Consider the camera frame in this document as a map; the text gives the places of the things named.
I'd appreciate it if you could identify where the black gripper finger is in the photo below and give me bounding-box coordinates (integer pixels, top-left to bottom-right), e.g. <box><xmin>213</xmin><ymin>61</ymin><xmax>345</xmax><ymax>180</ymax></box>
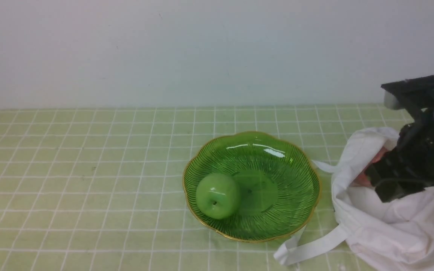
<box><xmin>365</xmin><ymin>149</ymin><xmax>410</xmax><ymax>181</ymax></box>

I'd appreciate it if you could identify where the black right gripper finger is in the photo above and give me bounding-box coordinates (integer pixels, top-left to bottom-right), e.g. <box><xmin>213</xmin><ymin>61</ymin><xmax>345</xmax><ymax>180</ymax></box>
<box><xmin>375</xmin><ymin>172</ymin><xmax>430</xmax><ymax>202</ymax></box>

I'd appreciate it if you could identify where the pink peach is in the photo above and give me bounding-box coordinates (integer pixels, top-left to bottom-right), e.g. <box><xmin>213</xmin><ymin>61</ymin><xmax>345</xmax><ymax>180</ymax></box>
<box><xmin>352</xmin><ymin>146</ymin><xmax>390</xmax><ymax>187</ymax></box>

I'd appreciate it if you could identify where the green apple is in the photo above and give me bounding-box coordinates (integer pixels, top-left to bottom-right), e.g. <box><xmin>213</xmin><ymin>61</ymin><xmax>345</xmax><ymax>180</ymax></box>
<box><xmin>195</xmin><ymin>173</ymin><xmax>241</xmax><ymax>220</ymax></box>

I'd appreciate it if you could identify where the white cloth bag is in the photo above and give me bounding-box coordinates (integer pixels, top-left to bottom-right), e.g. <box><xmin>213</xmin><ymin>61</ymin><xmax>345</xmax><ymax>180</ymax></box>
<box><xmin>274</xmin><ymin>127</ymin><xmax>434</xmax><ymax>271</ymax></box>

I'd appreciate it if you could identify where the green glass fruit bowl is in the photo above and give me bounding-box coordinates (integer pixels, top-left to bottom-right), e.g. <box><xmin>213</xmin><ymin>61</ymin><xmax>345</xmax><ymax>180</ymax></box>
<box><xmin>182</xmin><ymin>131</ymin><xmax>322</xmax><ymax>242</ymax></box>

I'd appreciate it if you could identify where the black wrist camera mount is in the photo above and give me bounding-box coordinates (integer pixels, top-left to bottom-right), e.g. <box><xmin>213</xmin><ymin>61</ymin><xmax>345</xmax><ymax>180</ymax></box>
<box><xmin>381</xmin><ymin>75</ymin><xmax>434</xmax><ymax>118</ymax></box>

